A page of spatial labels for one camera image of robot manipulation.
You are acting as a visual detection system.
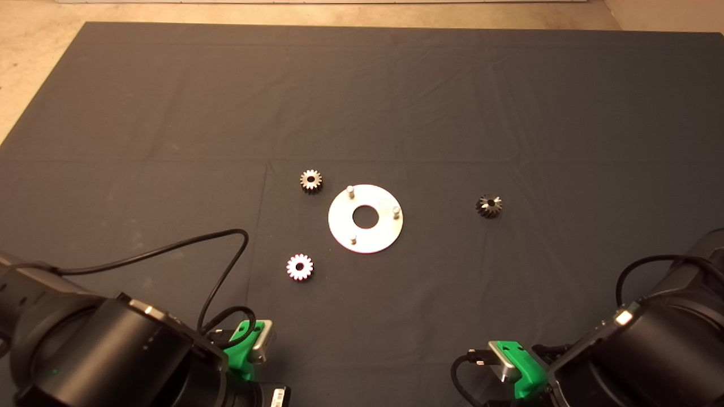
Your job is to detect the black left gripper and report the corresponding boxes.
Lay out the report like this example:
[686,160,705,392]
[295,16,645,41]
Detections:
[226,380,290,407]

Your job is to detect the round metal carrier plate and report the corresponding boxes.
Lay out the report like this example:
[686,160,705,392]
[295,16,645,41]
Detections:
[328,184,404,254]

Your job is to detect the dark grey table cloth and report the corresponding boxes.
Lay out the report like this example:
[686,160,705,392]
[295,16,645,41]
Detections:
[0,21,724,407]

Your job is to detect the green left camera mount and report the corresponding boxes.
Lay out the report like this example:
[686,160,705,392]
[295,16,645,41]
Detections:
[223,319,266,380]

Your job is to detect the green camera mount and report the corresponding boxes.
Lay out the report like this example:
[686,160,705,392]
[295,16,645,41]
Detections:
[223,319,266,380]
[498,340,548,399]

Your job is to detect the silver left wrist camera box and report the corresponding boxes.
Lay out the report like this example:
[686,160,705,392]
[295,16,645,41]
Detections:
[249,320,276,365]

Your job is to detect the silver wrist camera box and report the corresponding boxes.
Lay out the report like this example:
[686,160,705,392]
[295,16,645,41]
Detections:
[249,320,276,365]
[488,341,518,384]

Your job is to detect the black left camera cable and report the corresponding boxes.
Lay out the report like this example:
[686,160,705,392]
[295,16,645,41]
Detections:
[54,229,256,348]

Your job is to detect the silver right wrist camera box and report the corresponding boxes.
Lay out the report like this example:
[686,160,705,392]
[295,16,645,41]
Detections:
[488,341,518,384]

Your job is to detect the green right camera mount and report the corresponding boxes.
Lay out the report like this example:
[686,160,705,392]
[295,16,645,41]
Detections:
[498,340,548,399]

